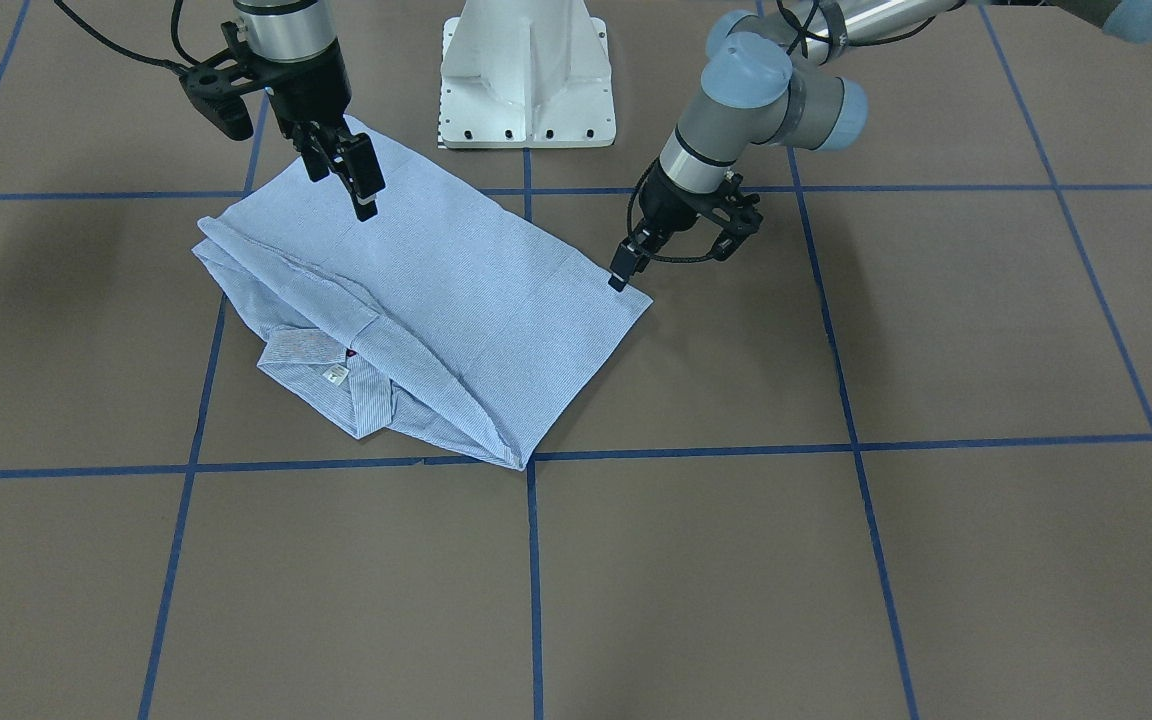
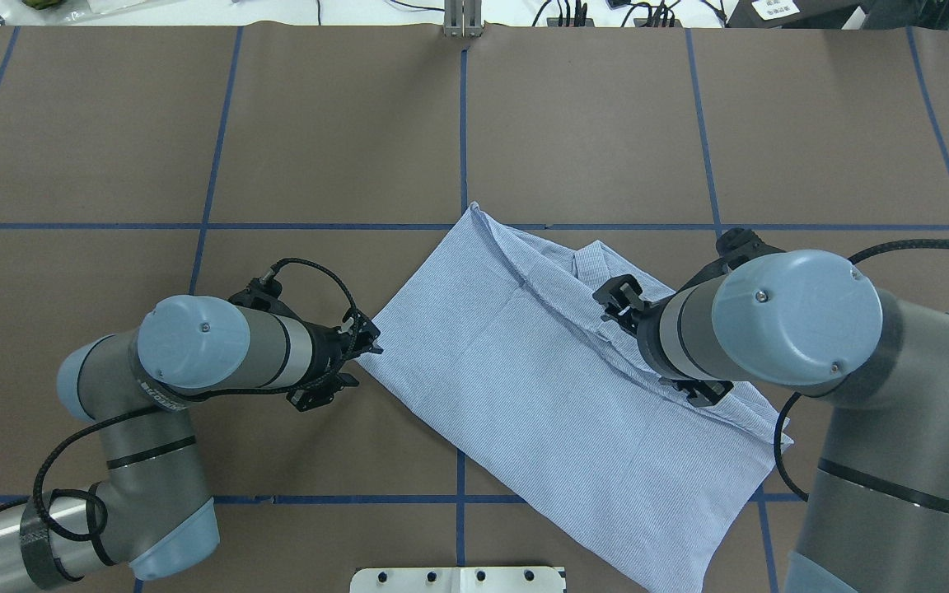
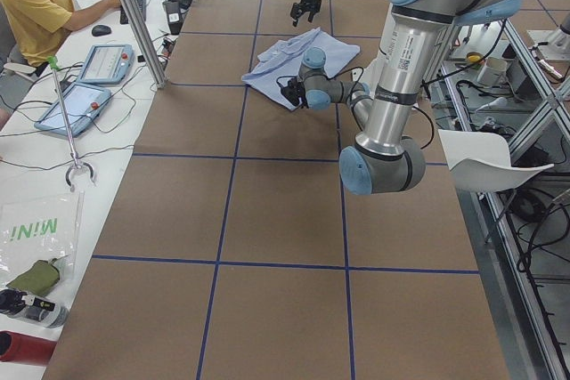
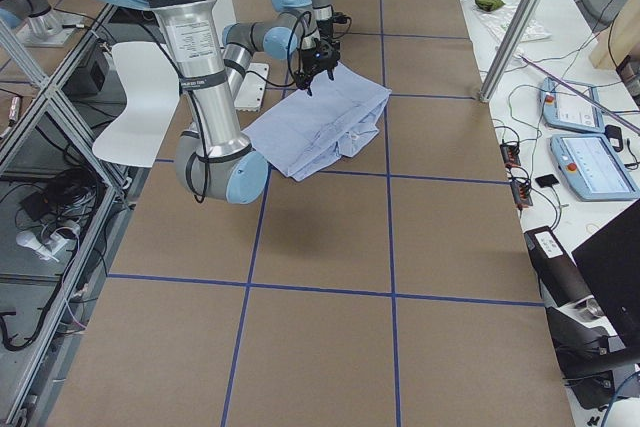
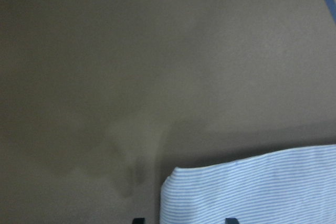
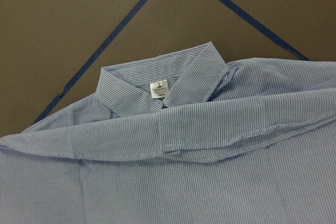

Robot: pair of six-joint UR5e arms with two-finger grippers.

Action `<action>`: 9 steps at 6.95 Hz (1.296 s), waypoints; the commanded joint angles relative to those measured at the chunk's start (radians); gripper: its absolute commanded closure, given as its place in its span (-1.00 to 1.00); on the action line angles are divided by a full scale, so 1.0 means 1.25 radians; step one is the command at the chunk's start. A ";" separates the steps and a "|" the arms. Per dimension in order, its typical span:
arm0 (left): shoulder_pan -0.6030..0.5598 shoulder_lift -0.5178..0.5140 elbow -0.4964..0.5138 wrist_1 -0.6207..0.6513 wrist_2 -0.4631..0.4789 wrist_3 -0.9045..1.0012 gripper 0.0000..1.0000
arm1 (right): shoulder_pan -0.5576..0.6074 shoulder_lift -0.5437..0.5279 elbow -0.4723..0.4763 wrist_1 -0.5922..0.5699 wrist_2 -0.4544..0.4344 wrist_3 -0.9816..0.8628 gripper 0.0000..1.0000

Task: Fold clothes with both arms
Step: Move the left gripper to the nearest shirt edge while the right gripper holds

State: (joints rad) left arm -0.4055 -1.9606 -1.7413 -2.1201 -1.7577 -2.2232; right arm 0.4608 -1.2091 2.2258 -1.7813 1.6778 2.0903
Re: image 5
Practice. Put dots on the light blue striped shirt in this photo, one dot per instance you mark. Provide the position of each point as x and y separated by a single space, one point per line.
296 185

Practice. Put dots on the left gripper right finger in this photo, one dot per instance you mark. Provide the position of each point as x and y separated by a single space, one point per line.
231 221

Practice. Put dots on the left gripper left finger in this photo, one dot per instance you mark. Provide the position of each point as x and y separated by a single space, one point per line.
138 221

